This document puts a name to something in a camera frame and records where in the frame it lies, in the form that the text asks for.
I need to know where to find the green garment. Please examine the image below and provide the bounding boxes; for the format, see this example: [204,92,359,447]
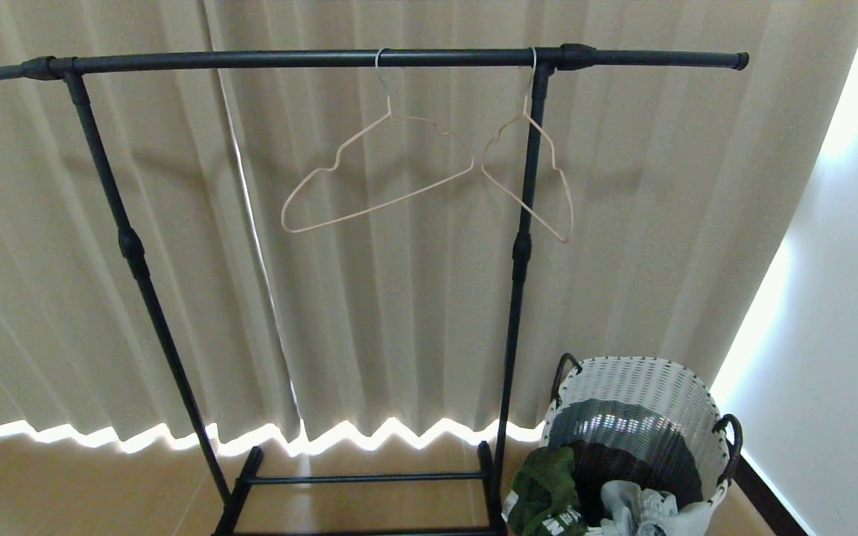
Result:
[507,447,588,536]

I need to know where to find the beige curtain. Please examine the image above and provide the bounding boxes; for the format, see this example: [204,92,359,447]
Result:
[0,0,858,456]

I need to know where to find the black clothes rack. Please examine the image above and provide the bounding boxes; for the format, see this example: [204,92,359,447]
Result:
[0,43,750,536]

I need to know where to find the pink clothes hanger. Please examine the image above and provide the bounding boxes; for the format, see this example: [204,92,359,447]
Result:
[481,48,574,243]
[281,48,476,235]

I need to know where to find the white laundry basket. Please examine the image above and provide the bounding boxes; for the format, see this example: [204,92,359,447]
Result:
[502,353,744,536]

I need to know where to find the pale grey shorts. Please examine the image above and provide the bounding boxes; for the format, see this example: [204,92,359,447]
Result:
[589,480,679,536]

